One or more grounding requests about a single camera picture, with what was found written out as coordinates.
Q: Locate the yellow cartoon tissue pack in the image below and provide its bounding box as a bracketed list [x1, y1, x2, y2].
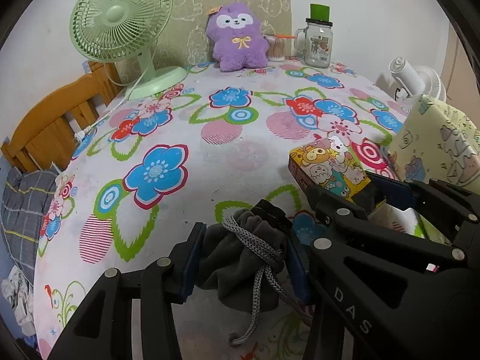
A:
[288, 136, 386, 215]

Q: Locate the white crumpled cloth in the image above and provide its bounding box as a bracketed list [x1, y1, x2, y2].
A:
[1, 266, 36, 336]

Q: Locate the beige white sock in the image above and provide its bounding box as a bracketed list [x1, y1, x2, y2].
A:
[389, 207, 425, 238]

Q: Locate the glass mason jar mug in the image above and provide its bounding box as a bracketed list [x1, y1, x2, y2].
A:
[294, 18, 333, 68]

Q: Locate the green cup on jar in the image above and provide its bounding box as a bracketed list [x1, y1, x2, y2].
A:
[310, 3, 330, 22]

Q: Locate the grey plaid pillow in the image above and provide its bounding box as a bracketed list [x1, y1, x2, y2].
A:
[1, 167, 58, 283]

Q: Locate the toothpick jar orange lid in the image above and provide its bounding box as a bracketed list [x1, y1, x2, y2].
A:
[264, 33, 295, 62]

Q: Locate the floral tablecloth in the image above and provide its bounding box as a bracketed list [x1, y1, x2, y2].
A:
[34, 61, 409, 359]

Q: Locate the purple plush toy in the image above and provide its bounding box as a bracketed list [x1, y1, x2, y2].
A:
[206, 2, 269, 72]

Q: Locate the white fan power cable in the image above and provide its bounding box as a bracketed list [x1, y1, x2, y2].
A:
[74, 63, 146, 142]

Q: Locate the white small fan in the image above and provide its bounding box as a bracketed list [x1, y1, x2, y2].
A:
[389, 57, 447, 102]

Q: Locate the green patterned wall board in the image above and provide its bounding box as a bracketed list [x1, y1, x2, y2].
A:
[154, 0, 292, 68]

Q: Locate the green desk fan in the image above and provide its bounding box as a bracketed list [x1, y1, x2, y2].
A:
[70, 0, 187, 100]

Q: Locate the wooden chair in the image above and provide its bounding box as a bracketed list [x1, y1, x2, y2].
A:
[1, 61, 120, 173]

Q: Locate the grey drawstring pouch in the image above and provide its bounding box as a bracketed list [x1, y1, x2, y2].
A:
[195, 209, 312, 347]

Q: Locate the yellow-green cartoon storage box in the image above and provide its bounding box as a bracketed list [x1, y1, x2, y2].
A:
[387, 95, 480, 194]

